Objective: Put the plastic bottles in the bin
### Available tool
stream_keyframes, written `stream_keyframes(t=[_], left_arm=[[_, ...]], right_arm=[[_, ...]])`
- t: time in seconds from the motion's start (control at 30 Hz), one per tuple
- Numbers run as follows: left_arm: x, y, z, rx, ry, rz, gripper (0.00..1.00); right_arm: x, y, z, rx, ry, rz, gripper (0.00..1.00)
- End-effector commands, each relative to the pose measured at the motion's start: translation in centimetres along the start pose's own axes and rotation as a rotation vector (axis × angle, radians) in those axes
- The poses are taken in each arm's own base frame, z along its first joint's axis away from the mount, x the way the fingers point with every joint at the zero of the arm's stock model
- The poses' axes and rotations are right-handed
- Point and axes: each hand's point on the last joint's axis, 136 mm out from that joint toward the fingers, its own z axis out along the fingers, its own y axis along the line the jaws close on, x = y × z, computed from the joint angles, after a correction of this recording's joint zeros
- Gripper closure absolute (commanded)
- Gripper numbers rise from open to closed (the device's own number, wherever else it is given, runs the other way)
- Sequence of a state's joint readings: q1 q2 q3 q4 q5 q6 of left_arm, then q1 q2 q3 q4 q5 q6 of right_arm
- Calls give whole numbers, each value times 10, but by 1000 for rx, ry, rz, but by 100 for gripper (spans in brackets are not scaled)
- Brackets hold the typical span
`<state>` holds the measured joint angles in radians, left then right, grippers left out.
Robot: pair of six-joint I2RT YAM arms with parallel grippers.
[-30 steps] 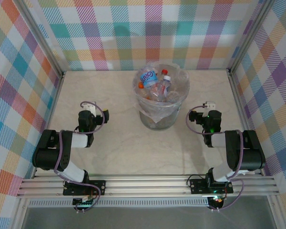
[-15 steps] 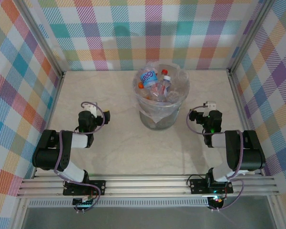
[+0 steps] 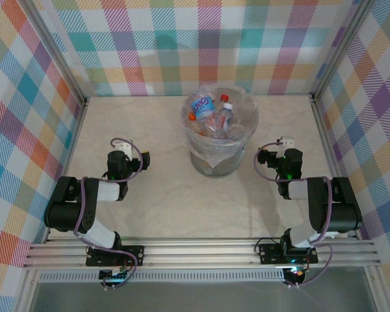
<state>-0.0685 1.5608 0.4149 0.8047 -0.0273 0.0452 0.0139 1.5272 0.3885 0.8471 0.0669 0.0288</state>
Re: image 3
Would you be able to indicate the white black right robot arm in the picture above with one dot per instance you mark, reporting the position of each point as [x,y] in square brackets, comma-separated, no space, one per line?
[341,208]

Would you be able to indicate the grey metal mesh bin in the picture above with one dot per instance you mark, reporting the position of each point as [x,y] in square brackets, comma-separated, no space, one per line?
[214,169]

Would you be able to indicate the right controller board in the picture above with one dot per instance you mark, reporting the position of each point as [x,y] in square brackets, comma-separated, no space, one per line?
[294,274]

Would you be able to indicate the left controller board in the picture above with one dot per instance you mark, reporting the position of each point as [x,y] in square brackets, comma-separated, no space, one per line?
[113,276]

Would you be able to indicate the aluminium side rail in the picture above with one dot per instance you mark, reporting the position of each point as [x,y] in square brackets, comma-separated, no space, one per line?
[325,136]
[74,136]

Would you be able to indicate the aluminium frame post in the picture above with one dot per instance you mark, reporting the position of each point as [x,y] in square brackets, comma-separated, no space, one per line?
[59,52]
[342,48]

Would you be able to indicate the clear bottle blue Ganten label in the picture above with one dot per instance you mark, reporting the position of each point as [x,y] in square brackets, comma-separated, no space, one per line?
[202,106]

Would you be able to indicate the clear plastic bin liner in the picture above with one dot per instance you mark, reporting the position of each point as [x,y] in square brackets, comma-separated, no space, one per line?
[214,151]

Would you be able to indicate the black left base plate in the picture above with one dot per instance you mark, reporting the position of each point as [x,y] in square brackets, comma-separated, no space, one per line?
[135,255]

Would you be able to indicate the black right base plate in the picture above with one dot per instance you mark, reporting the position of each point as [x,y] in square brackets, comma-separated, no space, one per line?
[269,253]

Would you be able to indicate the grey metal panel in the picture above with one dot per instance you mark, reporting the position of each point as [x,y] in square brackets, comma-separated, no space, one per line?
[198,297]

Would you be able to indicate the controller board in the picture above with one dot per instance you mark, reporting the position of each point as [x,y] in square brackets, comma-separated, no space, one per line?
[113,276]
[294,274]

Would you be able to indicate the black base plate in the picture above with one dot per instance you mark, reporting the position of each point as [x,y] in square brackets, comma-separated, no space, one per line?
[269,253]
[135,255]

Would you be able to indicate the blue Pocari label bottle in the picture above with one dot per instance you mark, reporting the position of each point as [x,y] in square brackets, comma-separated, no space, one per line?
[228,117]

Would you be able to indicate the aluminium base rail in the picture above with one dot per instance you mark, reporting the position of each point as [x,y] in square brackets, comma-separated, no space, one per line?
[198,252]

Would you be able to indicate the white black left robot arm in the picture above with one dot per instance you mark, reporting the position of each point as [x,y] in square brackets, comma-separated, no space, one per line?
[68,208]

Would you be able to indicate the red cap clear bottle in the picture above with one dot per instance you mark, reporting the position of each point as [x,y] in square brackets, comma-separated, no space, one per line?
[224,97]

